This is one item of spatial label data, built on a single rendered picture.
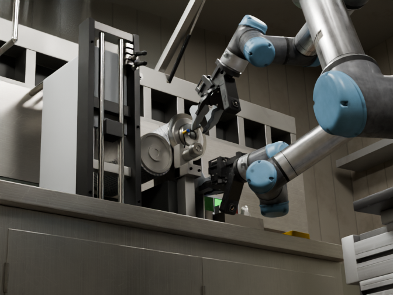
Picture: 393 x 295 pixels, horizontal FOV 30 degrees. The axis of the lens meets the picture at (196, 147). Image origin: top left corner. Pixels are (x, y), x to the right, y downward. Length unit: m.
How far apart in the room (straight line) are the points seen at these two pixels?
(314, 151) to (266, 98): 4.13
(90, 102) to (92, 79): 0.06
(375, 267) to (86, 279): 0.57
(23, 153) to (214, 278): 0.78
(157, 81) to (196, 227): 1.04
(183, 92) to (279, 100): 3.33
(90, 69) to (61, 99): 0.27
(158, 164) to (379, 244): 0.87
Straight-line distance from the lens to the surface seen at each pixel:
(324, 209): 5.93
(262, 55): 1.95
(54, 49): 2.43
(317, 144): 1.80
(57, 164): 2.05
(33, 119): 2.29
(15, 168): 2.20
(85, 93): 1.84
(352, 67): 1.36
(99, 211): 1.54
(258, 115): 2.96
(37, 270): 1.47
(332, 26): 1.47
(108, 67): 1.95
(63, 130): 2.06
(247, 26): 2.05
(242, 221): 2.18
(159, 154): 2.08
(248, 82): 5.86
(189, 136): 2.15
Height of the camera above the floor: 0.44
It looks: 21 degrees up
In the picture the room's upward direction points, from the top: 2 degrees counter-clockwise
